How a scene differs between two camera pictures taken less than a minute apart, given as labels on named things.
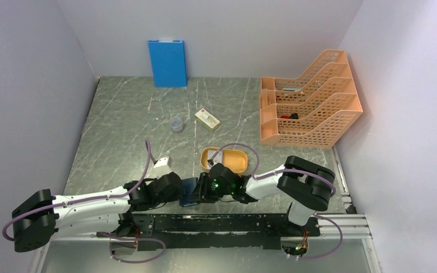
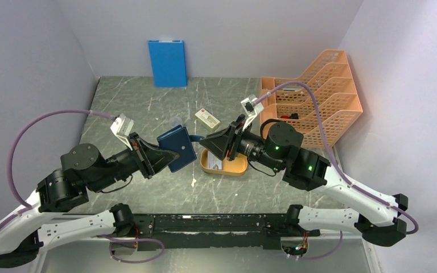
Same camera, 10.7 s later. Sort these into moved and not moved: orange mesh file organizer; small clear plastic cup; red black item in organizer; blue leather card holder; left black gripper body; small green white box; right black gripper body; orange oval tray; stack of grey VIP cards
Moved: blue leather card holder; right black gripper body; left black gripper body
Not moved: orange oval tray; small clear plastic cup; orange mesh file organizer; small green white box; red black item in organizer; stack of grey VIP cards
